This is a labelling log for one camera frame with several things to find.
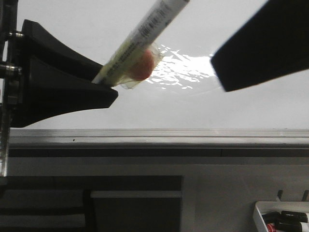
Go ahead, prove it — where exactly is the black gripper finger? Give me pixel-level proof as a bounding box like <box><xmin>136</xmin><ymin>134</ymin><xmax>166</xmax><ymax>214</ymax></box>
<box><xmin>211</xmin><ymin>0</ymin><xmax>309</xmax><ymax>92</ymax></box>

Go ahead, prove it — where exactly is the left metal wall hook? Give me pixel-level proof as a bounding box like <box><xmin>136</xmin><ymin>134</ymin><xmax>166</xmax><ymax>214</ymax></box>
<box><xmin>276</xmin><ymin>189</ymin><xmax>283</xmax><ymax>202</ymax></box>

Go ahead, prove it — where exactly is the red capped marker in tray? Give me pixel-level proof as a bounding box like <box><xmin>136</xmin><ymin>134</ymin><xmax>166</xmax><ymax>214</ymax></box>
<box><xmin>266</xmin><ymin>222</ymin><xmax>309</xmax><ymax>232</ymax></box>

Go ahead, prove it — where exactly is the aluminium whiteboard tray rail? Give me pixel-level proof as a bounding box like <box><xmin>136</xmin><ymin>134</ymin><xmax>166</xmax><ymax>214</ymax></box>
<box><xmin>9</xmin><ymin>129</ymin><xmax>309</xmax><ymax>150</ymax></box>

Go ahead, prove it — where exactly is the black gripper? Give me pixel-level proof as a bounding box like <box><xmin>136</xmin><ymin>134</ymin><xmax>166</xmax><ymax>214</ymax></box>
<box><xmin>0</xmin><ymin>0</ymin><xmax>118</xmax><ymax>186</ymax></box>

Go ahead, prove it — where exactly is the dark cabinet with white top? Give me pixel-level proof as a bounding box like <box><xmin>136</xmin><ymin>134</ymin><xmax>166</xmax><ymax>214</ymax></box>
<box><xmin>90</xmin><ymin>176</ymin><xmax>183</xmax><ymax>232</ymax></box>

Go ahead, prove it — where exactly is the black marker in tray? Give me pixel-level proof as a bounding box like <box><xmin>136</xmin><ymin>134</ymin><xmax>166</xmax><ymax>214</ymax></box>
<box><xmin>262</xmin><ymin>210</ymin><xmax>309</xmax><ymax>224</ymax></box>

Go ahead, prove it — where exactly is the white marker holder tray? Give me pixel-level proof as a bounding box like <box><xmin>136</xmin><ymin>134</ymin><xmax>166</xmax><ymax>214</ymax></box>
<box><xmin>253</xmin><ymin>201</ymin><xmax>309</xmax><ymax>232</ymax></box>

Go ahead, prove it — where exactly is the white whiteboard marker with tape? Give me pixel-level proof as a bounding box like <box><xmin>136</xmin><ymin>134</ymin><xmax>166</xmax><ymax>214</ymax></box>
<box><xmin>92</xmin><ymin>0</ymin><xmax>189</xmax><ymax>88</ymax></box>

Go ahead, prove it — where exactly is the white whiteboard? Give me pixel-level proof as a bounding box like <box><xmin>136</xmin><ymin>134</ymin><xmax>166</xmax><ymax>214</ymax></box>
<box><xmin>17</xmin><ymin>0</ymin><xmax>309</xmax><ymax>130</ymax></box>

